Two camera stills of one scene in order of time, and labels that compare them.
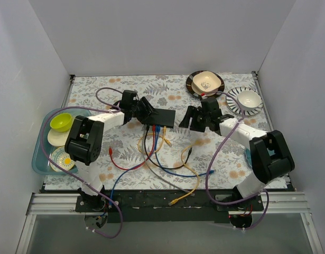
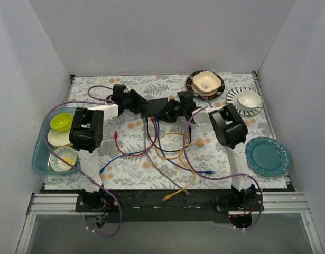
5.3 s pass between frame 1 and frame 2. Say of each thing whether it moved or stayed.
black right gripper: moved
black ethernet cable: moved
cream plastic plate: stayed
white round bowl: stayed
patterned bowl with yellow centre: stayed
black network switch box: moved
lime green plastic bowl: stayed
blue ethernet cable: moved
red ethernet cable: moved
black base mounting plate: stayed
